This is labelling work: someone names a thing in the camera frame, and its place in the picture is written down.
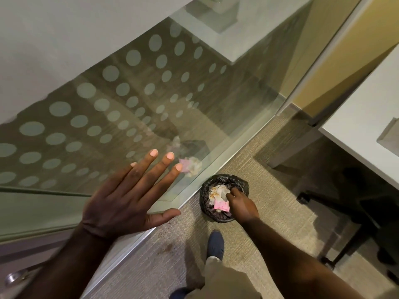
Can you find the person's left hand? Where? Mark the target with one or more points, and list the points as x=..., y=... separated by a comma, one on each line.
x=118, y=203

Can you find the person's right hand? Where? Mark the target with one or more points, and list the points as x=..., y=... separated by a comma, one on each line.
x=244, y=208

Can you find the person's right fingers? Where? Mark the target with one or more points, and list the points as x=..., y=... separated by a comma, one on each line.
x=234, y=196

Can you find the person's left thumb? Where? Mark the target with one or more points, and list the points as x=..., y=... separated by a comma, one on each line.
x=163, y=217

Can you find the person's left little finger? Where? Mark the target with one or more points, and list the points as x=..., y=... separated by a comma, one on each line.
x=121, y=174

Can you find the person's left middle finger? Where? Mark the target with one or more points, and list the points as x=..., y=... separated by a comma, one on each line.
x=154, y=174

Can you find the person's left forearm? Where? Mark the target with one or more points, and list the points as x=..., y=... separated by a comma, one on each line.
x=67, y=264

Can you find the person's right forearm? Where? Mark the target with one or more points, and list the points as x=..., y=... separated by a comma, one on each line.
x=299, y=261

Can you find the crumpled white paper waste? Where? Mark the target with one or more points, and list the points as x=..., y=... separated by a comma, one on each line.
x=218, y=192

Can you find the pink paper scrap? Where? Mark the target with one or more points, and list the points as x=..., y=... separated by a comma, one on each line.
x=220, y=206

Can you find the small bin with black bag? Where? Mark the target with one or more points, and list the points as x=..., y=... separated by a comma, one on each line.
x=215, y=186

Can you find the blue shoe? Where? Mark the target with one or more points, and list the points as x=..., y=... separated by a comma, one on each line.
x=179, y=293
x=215, y=244

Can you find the glass partition with frosted dots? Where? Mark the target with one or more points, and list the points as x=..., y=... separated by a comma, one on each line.
x=131, y=99

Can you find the grey desk side panel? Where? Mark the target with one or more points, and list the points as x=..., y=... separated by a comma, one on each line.
x=293, y=143

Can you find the beige trouser leg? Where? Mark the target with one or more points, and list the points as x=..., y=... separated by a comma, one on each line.
x=223, y=281

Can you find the black office chair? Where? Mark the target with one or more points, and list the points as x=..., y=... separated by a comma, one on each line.
x=358, y=214

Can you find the white desk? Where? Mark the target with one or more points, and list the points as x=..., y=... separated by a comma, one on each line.
x=358, y=121

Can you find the white office table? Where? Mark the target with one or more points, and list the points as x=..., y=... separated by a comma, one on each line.
x=246, y=31

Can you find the grey box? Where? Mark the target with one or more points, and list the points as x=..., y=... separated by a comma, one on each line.
x=389, y=135

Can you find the aluminium partition floor rail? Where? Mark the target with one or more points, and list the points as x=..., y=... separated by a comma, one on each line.
x=199, y=193

